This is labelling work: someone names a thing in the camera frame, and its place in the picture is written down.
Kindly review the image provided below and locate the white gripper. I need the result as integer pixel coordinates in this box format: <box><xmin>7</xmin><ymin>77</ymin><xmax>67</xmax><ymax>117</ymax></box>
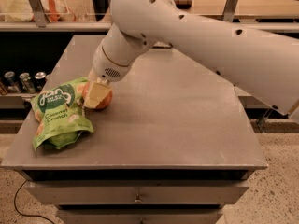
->
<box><xmin>82</xmin><ymin>44</ymin><xmax>129</xmax><ymax>110</ymax></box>

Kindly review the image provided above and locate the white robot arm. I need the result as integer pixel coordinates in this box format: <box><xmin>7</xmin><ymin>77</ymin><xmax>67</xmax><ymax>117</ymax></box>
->
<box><xmin>90</xmin><ymin>0</ymin><xmax>299</xmax><ymax>120</ymax></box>

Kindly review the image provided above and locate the green rice chip bag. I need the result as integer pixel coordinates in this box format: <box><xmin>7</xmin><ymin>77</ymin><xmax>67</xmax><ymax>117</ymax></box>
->
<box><xmin>31</xmin><ymin>77</ymin><xmax>93</xmax><ymax>150</ymax></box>

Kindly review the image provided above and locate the orange white bag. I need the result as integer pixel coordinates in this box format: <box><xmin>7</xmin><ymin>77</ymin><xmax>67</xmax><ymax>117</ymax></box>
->
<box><xmin>0</xmin><ymin>0</ymin><xmax>76</xmax><ymax>22</ymax></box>

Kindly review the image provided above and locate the silver can right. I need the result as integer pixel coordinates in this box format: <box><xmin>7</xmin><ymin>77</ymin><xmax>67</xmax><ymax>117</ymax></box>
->
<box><xmin>35</xmin><ymin>72</ymin><xmax>46</xmax><ymax>91</ymax></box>

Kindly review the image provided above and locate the silver can middle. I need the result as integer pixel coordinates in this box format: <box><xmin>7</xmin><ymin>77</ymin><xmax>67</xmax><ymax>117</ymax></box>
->
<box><xmin>19</xmin><ymin>73</ymin><xmax>36</xmax><ymax>93</ymax></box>

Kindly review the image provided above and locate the grey cabinet top drawer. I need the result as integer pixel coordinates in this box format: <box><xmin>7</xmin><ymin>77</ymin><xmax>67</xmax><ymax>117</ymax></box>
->
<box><xmin>25</xmin><ymin>180</ymin><xmax>249</xmax><ymax>206</ymax></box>

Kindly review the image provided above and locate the grey cabinet drawer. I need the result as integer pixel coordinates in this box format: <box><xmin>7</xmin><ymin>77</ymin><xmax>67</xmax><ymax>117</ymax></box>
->
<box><xmin>25</xmin><ymin>180</ymin><xmax>249</xmax><ymax>206</ymax></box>
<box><xmin>57</xmin><ymin>209</ymin><xmax>222</xmax><ymax>224</ymax></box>

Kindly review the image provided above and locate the grey cabinet lower drawer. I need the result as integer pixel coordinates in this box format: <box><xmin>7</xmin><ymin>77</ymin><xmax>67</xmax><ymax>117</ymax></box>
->
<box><xmin>57</xmin><ymin>209</ymin><xmax>222</xmax><ymax>224</ymax></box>

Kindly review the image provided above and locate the left metal bracket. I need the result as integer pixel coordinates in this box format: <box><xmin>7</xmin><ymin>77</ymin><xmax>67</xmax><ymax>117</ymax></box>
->
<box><xmin>28</xmin><ymin>0</ymin><xmax>49</xmax><ymax>28</ymax></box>

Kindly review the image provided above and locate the black floor cable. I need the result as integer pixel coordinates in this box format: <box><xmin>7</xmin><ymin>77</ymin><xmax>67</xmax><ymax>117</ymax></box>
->
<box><xmin>13</xmin><ymin>179</ymin><xmax>56</xmax><ymax>224</ymax></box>

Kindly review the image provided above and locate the right metal bracket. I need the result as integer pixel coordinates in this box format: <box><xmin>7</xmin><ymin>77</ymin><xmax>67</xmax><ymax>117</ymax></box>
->
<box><xmin>221</xmin><ymin>0</ymin><xmax>239</xmax><ymax>22</ymax></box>

